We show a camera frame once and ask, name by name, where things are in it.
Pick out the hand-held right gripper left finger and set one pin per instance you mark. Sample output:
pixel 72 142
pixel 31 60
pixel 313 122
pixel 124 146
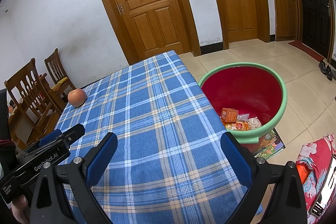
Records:
pixel 102 158

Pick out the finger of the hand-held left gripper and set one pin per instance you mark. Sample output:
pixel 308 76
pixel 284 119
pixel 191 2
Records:
pixel 76 132
pixel 51 136

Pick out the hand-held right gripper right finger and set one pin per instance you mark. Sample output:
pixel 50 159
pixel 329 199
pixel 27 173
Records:
pixel 236 161

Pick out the orange snack packet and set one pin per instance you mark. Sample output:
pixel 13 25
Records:
pixel 237 126

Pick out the large cream paper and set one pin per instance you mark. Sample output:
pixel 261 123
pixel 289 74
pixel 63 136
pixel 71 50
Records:
pixel 254 123

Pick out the small orange box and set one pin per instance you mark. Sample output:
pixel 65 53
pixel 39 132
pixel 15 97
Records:
pixel 229 115

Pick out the red basin with green rim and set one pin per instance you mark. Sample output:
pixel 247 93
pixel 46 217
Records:
pixel 241 92

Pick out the person's left hand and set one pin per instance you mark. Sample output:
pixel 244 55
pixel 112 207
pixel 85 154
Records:
pixel 19 207

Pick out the orange round fruit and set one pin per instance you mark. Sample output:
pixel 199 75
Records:
pixel 77 98

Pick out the picture book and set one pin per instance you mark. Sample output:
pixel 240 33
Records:
pixel 270 146

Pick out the large wooden chair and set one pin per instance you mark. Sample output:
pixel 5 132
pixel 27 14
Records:
pixel 26 95

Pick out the small orange fruit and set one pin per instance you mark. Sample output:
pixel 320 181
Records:
pixel 10 108

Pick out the yellow seat cushion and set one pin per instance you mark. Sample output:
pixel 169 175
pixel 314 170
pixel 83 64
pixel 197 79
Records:
pixel 61 81

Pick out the blue plaid tablecloth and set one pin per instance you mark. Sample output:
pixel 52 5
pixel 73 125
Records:
pixel 157 134

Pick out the wooden chair with cushion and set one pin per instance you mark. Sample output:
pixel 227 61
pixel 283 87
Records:
pixel 56 69

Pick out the red floral cushion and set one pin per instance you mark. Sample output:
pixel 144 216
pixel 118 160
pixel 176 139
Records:
pixel 315 161

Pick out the smartphone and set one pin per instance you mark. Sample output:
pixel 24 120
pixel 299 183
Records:
pixel 324 187

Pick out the dark shoe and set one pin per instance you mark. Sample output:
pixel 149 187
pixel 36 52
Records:
pixel 322 66
pixel 329 73

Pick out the red door mat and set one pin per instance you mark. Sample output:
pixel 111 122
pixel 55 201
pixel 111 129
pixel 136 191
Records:
pixel 305 47

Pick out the wide wooden panel door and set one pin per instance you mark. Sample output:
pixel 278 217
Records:
pixel 147 3

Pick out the dark entrance door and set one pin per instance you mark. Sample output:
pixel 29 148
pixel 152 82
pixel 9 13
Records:
pixel 313 3

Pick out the low wooden wall cabinet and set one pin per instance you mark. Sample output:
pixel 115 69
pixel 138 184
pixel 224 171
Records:
pixel 286 16

